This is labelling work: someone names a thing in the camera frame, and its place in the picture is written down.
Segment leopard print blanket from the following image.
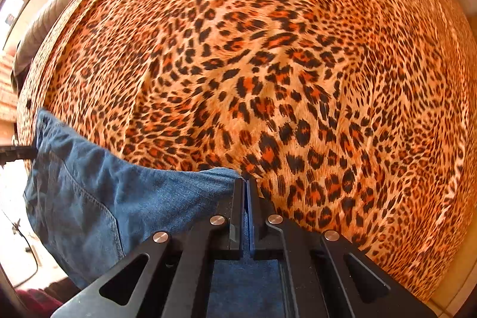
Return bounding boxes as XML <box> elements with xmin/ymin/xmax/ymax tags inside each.
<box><xmin>17</xmin><ymin>0</ymin><xmax>471</xmax><ymax>304</ymax></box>

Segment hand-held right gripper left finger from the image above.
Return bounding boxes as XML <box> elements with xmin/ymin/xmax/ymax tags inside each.
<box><xmin>50</xmin><ymin>178</ymin><xmax>247</xmax><ymax>318</ymax></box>

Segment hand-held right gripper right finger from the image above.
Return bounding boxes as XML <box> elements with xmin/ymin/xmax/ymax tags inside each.
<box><xmin>247</xmin><ymin>178</ymin><xmax>437</xmax><ymax>318</ymax></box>

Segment person's dark clothing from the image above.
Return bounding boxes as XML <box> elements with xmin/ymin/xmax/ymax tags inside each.
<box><xmin>15</xmin><ymin>279</ymin><xmax>84</xmax><ymax>318</ymax></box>

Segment black cable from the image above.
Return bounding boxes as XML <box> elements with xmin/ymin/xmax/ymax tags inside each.
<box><xmin>0</xmin><ymin>209</ymin><xmax>41</xmax><ymax>287</ymax></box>

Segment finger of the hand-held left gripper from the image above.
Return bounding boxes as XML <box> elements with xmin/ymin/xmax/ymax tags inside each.
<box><xmin>0</xmin><ymin>144</ymin><xmax>38</xmax><ymax>164</ymax></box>

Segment blue denim pants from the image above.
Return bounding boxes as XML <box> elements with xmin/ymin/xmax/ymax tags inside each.
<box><xmin>23</xmin><ymin>108</ymin><xmax>282</xmax><ymax>318</ymax></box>

